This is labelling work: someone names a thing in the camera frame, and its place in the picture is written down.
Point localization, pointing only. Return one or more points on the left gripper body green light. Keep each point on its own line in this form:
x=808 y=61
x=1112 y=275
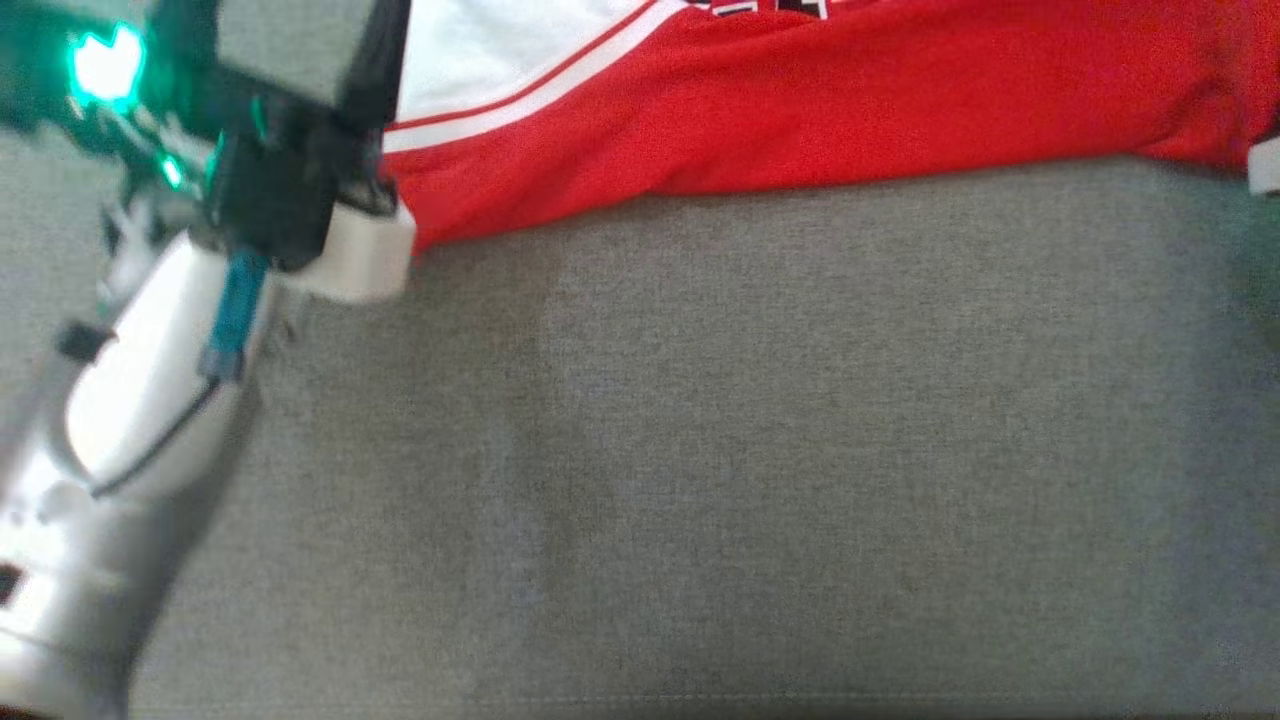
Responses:
x=270 y=180

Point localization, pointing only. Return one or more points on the red white jersey garment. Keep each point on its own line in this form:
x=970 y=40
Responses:
x=850 y=100

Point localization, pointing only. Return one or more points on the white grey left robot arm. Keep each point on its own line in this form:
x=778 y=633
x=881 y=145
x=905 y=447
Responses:
x=130 y=400

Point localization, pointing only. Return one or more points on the wide grey sofa seat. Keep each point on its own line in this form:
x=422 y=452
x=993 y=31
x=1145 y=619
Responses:
x=750 y=450

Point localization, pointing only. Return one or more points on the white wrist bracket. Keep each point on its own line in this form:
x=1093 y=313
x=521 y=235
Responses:
x=365 y=255

